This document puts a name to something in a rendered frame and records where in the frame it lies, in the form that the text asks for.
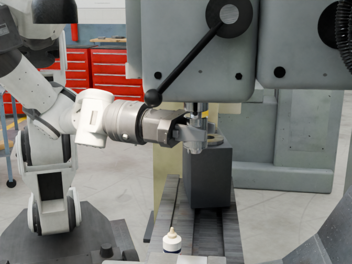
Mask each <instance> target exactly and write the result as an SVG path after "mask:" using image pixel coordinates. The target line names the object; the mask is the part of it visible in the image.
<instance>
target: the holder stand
mask: <svg viewBox="0 0 352 264"><path fill-rule="evenodd" d="M232 158H233V148H232V146H231V145H230V143H229V142H228V141H227V139H226V138H225V136H224V135H223V134H222V132H221V131H220V129H219V128H218V127H215V133H214V134H208V137H207V148H205V149H203V150H202V151H201V153H199V154H192V153H190V152H189V150H188V149H186V148H184V146H183V142H182V179H183V183H184V187H185V190H186V194H187V197H188V200H189V205H190V208H208V207H230V195H231V182H232Z"/></svg>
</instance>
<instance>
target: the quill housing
mask: <svg viewBox="0 0 352 264"><path fill-rule="evenodd" d="M209 1H210V0H140V2H141V46H142V86H143V90H144V93H146V92H147V91H148V90H149V89H157V88H158V87H159V85H160V84H161V83H162V82H163V81H164V80H165V79H166V78H167V77H168V75H169V74H170V73H171V72H172V71H173V70H174V69H175V68H176V67H177V66H178V64H179V63H180V62H181V61H182V60H183V59H184V58H185V57H186V55H187V54H188V53H189V52H190V51H191V50H192V49H193V48H194V47H195V46H196V44H197V43H198V42H199V41H200V40H201V39H202V38H203V37H204V36H205V34H206V33H207V32H208V31H209V30H210V29H209V27H208V25H207V23H206V19H205V11H206V7H207V4H208V2H209ZM250 2H251V4H252V8H253V18H252V22H251V24H250V26H249V28H248V29H247V30H246V31H245V32H244V33H243V34H242V35H240V36H238V37H236V38H230V39H226V38H221V37H219V36H217V35H215V36H214V38H213V39H212V40H211V41H210V42H209V43H208V44H207V45H206V46H205V47H204V49H203V50H202V51H201V52H200V53H199V54H198V55H197V56H196V57H195V58H194V59H193V61H192V62H191V63H190V64H189V65H188V66H187V67H186V68H185V69H184V70H183V72H182V73H181V74H180V75H179V76H178V77H177V78H176V79H175V80H174V81H173V83H172V84H171V85H170V86H169V87H168V88H167V89H166V90H165V91H164V92H163V94H162V102H187V103H243V102H245V101H247V100H249V99H250V98H251V96H252V95H253V93H254V89H255V79H256V61H257V43H258V25H259V6H260V0H250Z"/></svg>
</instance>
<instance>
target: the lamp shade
mask: <svg viewBox="0 0 352 264"><path fill-rule="evenodd" d="M31 12H32V23H33V24H78V23H79V22H78V7H77V4H76V2H75V0H32V4H31Z"/></svg>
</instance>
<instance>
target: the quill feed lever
mask: <svg viewBox="0 0 352 264"><path fill-rule="evenodd" d="M252 18H253V8H252V4H251V2H250V0H210V1H209V2H208V4H207V7H206V11H205V19H206V23H207V25H208V27H209V29H210V30H209V31H208V32H207V33H206V34H205V36H204V37H203V38H202V39H201V40H200V41H199V42H198V43H197V44H196V46H195V47H194V48H193V49H192V50H191V51H190V52H189V53H188V54H187V55H186V57H185V58H184V59H183V60H182V61H181V62H180V63H179V64H178V66H177V67H176V68H175V69H174V70H173V71H172V72H171V73H170V74H169V75H168V77H167V78H166V79H165V80H164V81H163V82H162V83H161V84H160V85H159V87H158V88H157V89H149V90H148V91H147V92H146V93H145V95H144V101H145V103H146V105H147V106H149V107H152V108H155V107H158V106H159V105H160V104H161V103H162V94H163V92H164V91H165V90H166V89H167V88H168V87H169V86H170V85H171V84H172V83H173V81H174V80H175V79H176V78H177V77H178V76H179V75H180V74H181V73H182V72H183V70H184V69H185V68H186V67H187V66H188V65H189V64H190V63H191V62H192V61H193V59H194V58H195V57H196V56H197V55H198V54H199V53H200V52H201V51H202V50H203V49H204V47H205V46H206V45H207V44H208V43H209V42H210V41H211V40H212V39H213V38H214V36H215V35H217V36H219V37H221V38H226V39H230V38H236V37H238V36H240V35H242V34H243V33H244V32H245V31H246V30H247V29H248V28H249V26H250V24H251V22H252Z"/></svg>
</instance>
